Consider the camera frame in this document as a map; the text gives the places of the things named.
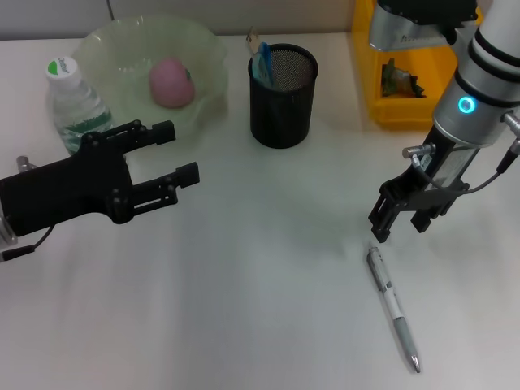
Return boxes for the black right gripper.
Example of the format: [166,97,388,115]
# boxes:
[368,127,480,245]

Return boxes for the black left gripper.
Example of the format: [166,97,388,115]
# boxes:
[0,119,202,238]

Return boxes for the pink peach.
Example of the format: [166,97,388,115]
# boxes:
[148,57,197,109]

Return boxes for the white grey ballpoint pen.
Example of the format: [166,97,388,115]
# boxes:
[366,245,423,375]

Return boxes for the black mesh pen holder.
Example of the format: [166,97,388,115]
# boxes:
[249,43,319,150]

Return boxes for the clear plastic bottle green label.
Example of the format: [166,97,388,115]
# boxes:
[44,56,117,158]

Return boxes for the blue scissors with sheath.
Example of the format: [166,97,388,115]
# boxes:
[251,41,278,89]

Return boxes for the green plastic wrapper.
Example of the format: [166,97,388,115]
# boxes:
[380,58,427,98]

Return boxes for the pale green glass fruit plate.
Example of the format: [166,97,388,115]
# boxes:
[72,15,230,145]

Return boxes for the yellow plastic bin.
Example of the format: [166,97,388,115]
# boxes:
[351,0,484,131]

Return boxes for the grey right arm cable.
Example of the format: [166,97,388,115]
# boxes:
[401,111,520,193]

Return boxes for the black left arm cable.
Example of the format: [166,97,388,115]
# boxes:
[0,225,54,263]

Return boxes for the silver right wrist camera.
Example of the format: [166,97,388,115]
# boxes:
[368,0,480,53]

